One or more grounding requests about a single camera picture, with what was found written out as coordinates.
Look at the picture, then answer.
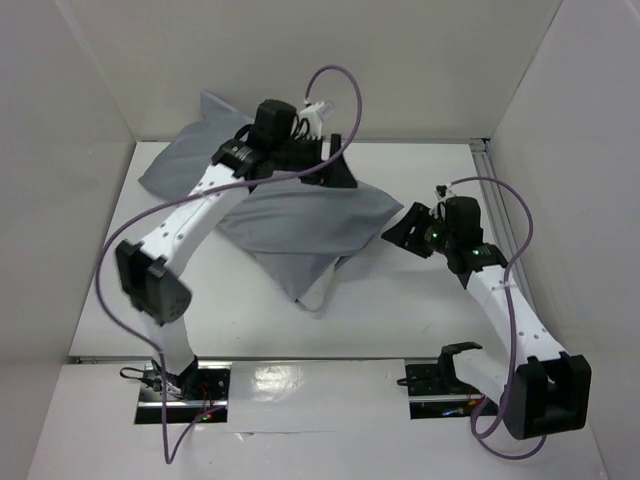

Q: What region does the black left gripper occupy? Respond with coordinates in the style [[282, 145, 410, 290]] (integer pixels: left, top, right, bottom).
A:
[[272, 133, 357, 189]]

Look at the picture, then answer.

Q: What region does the grey pillowcase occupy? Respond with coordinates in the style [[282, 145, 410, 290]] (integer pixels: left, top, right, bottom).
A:
[[139, 91, 403, 301]]

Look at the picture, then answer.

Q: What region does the white pillow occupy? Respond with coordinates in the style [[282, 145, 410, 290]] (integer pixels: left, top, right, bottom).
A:
[[297, 257, 341, 312]]

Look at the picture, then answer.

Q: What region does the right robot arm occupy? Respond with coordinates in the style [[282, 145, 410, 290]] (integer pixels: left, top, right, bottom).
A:
[[382, 196, 592, 440]]

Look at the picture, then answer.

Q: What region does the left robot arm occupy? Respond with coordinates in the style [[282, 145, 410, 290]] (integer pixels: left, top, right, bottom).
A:
[[115, 100, 345, 399]]

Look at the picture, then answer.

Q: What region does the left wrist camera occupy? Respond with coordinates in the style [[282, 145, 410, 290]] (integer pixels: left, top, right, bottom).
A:
[[298, 101, 335, 137]]

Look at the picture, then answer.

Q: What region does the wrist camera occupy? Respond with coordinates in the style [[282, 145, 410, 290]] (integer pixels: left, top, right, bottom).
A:
[[435, 184, 456, 202], [298, 101, 335, 137]]

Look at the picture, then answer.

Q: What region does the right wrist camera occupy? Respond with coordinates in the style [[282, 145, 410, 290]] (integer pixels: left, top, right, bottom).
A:
[[435, 184, 456, 202]]

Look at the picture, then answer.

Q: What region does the aluminium frame rail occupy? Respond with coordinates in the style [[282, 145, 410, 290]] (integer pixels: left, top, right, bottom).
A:
[[470, 138, 523, 260]]

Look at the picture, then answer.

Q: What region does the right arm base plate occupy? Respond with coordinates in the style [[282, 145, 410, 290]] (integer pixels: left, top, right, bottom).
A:
[[396, 357, 485, 420]]

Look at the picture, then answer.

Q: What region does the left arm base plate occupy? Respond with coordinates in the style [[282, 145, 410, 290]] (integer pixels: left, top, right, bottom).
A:
[[134, 362, 232, 426]]

